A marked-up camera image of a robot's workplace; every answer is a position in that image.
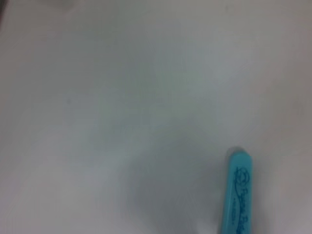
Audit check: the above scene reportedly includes blue scissors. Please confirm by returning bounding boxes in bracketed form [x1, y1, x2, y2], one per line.
[217, 146, 253, 234]

